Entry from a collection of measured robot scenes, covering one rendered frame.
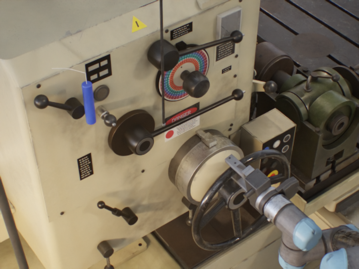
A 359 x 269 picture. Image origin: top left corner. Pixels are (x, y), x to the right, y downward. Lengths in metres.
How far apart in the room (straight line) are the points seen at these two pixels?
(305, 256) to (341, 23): 1.72
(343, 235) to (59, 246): 0.82
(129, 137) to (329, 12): 1.78
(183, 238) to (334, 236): 1.09
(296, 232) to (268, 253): 1.33
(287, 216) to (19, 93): 0.74
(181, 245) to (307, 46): 1.08
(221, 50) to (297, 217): 0.53
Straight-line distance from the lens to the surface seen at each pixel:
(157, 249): 2.82
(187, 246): 2.81
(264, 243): 3.02
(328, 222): 2.84
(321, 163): 2.54
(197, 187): 2.09
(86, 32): 1.71
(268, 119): 2.27
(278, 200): 1.81
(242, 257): 2.96
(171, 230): 2.86
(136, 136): 1.85
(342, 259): 1.48
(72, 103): 1.70
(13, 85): 1.64
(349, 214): 2.84
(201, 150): 2.06
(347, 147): 2.62
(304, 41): 3.21
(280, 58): 2.61
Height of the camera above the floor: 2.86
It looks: 44 degrees down
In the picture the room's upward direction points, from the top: straight up
